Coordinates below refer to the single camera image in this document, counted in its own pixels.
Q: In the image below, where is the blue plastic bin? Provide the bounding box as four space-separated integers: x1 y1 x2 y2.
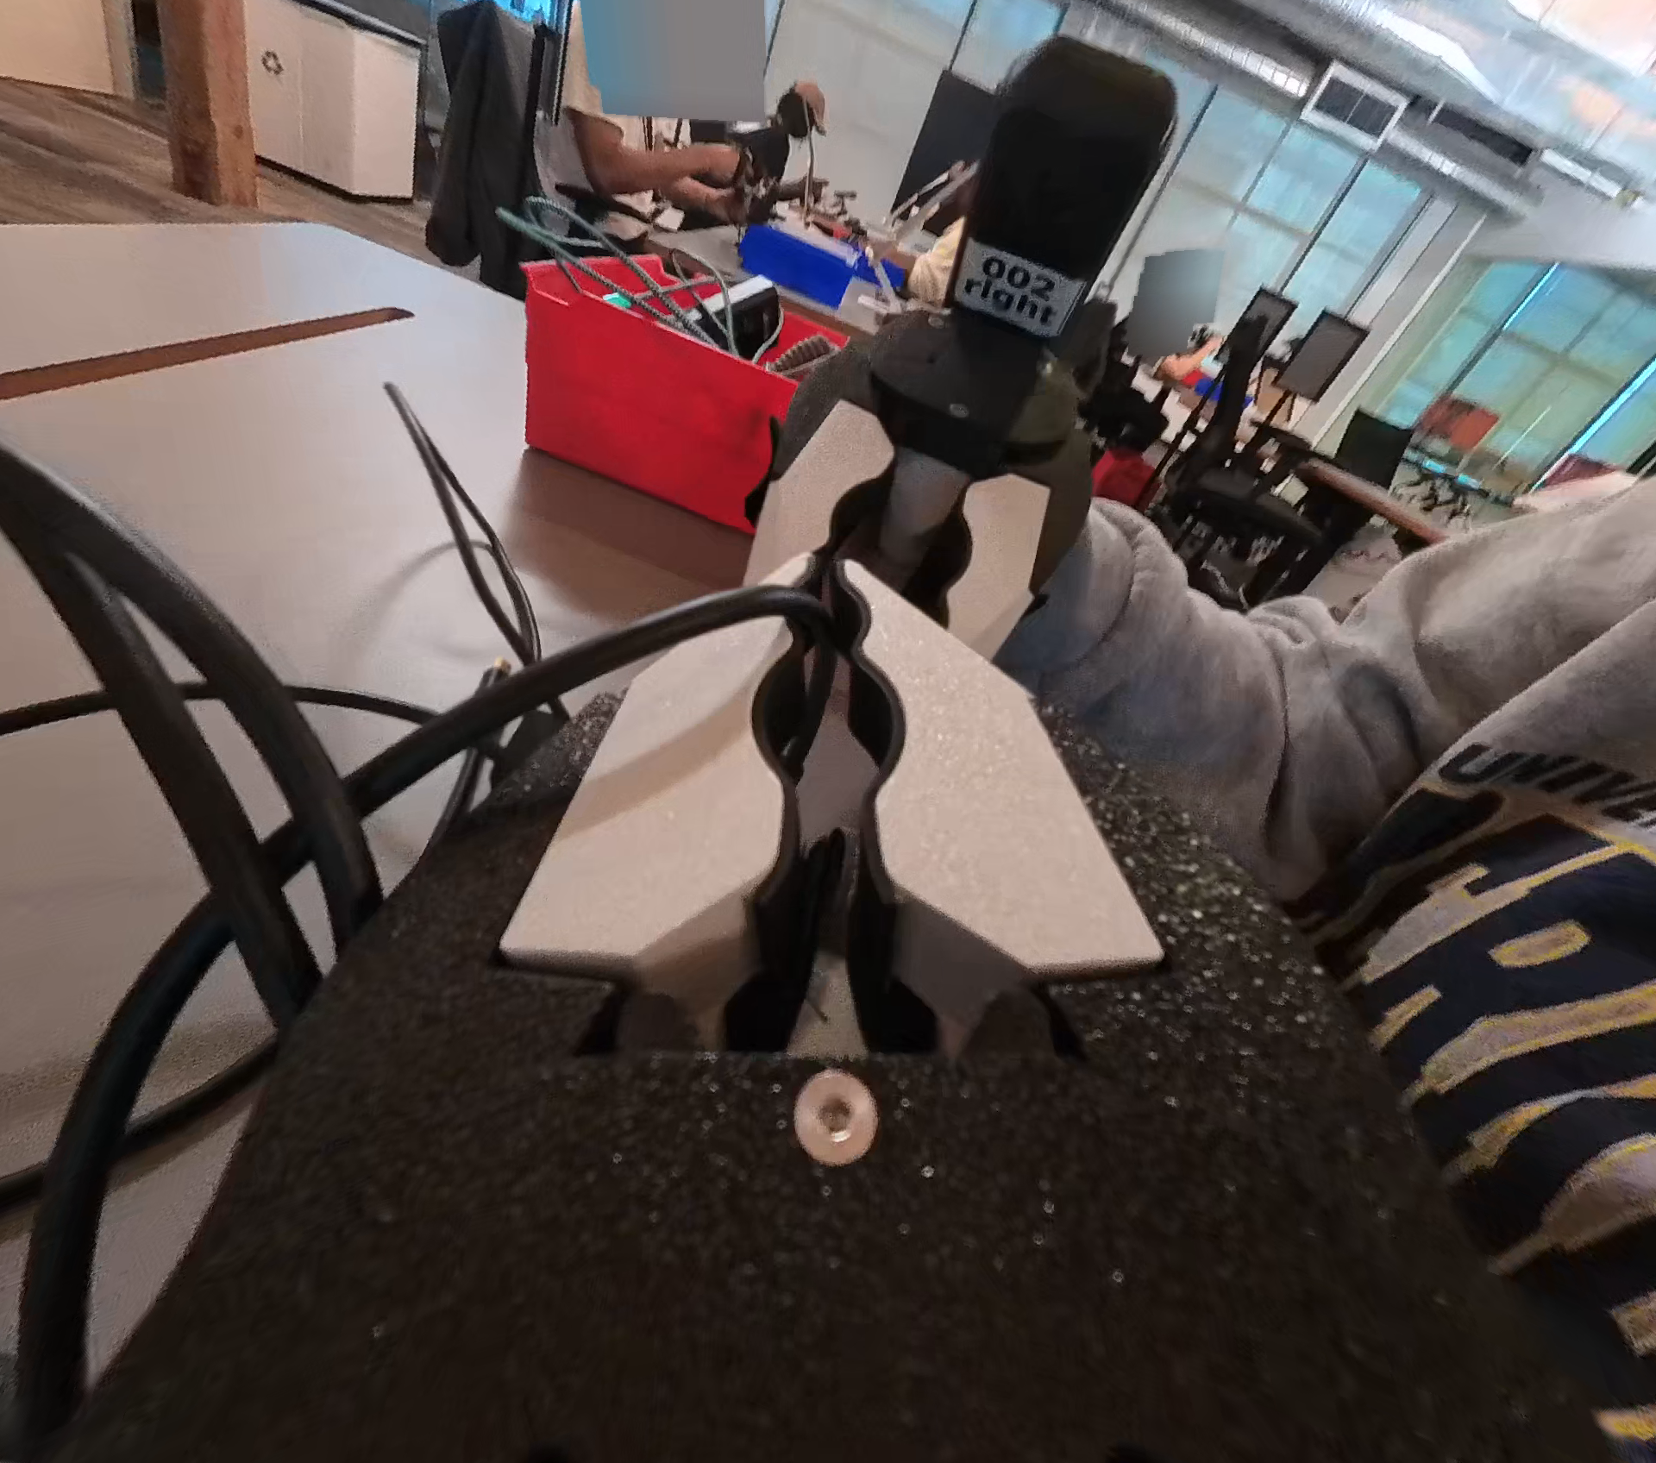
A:
736 223 907 310

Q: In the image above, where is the wooden post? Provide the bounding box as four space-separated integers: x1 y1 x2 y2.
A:
134 0 260 208

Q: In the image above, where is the person's right forearm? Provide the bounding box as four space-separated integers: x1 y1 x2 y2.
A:
995 486 1656 910

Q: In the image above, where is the black and white device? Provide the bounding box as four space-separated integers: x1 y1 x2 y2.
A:
684 275 786 363

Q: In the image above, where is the white cabinet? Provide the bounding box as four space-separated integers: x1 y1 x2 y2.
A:
243 0 429 201

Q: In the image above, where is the thin black cable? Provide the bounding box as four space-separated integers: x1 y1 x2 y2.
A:
0 382 570 741

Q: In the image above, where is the dark computer monitor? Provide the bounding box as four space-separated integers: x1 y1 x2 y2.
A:
889 71 1005 223
1310 311 1371 406
1238 289 1300 382

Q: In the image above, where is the tangle of green cables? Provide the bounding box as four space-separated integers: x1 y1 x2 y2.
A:
496 199 732 342

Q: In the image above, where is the person's grey printed sweatshirt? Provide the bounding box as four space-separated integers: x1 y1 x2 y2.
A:
1293 610 1656 1463

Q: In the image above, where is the black office chair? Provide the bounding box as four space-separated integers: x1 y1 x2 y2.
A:
1148 351 1310 592

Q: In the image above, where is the red plastic bin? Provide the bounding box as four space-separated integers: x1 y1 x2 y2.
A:
520 253 855 537

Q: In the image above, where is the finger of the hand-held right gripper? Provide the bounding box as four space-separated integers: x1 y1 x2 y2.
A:
950 473 1055 667
743 399 900 592

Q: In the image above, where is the thick black usb cable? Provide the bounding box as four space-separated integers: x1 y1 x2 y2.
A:
0 448 836 1453

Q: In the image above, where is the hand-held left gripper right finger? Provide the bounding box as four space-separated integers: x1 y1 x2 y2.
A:
832 561 1165 1062

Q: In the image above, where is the dark jacket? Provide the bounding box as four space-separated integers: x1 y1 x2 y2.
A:
425 0 574 296

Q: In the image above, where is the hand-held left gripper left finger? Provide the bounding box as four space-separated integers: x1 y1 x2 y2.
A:
498 555 843 1058

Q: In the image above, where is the white air vent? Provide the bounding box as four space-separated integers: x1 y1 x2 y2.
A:
1298 61 1412 154

